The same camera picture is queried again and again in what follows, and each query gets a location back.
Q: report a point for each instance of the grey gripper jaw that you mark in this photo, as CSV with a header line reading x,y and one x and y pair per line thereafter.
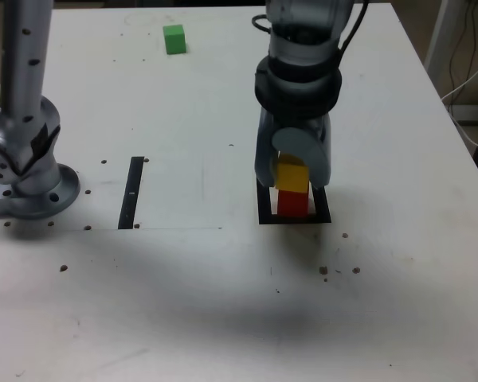
x,y
265,159
298,143

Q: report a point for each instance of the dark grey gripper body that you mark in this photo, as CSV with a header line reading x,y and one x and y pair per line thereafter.
x,y
295,120

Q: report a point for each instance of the yellow cube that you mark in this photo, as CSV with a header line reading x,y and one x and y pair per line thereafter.
x,y
292,179

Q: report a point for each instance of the red cube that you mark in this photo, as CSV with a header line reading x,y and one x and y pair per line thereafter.
x,y
292,205

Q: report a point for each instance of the green cube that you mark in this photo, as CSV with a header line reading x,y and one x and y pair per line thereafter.
x,y
174,40

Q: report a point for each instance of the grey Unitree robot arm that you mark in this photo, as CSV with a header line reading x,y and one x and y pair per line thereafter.
x,y
24,59

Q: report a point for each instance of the black tape square outline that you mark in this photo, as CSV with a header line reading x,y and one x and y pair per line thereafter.
x,y
295,221

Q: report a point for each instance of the black tape strip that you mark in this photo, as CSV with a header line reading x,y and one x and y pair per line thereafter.
x,y
129,207

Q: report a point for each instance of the white post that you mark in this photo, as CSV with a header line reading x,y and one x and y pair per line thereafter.
x,y
442,40

